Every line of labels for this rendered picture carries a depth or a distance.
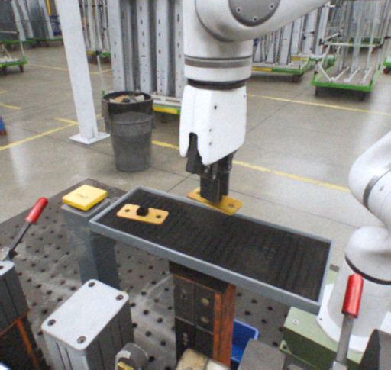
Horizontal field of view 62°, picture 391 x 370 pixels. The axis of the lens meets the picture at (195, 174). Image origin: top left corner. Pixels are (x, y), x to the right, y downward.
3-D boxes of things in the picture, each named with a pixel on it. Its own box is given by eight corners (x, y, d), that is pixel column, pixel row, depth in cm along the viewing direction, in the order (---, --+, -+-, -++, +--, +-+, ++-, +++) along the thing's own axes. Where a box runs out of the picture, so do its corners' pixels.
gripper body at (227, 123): (216, 64, 46) (214, 137, 52) (168, 75, 39) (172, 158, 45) (263, 69, 42) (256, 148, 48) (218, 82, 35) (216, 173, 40)
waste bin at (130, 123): (98, 168, 331) (86, 98, 297) (133, 150, 371) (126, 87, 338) (134, 181, 308) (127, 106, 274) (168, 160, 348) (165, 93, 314)
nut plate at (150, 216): (115, 216, 56) (114, 210, 55) (126, 204, 59) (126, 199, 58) (160, 225, 53) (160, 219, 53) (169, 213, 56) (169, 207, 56)
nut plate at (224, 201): (185, 197, 51) (185, 190, 50) (200, 187, 53) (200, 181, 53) (231, 215, 46) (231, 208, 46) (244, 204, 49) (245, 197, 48)
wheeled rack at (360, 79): (368, 104, 550) (399, -17, 468) (308, 96, 595) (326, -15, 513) (377, 83, 695) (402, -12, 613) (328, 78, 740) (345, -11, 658)
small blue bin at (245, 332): (200, 368, 79) (201, 344, 74) (217, 335, 86) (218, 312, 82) (243, 389, 74) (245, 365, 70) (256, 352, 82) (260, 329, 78)
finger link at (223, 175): (221, 145, 50) (220, 183, 53) (209, 152, 48) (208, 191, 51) (239, 150, 48) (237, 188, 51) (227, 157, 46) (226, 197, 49)
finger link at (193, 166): (203, 110, 42) (218, 133, 46) (175, 160, 40) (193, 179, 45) (211, 111, 41) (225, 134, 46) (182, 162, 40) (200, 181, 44)
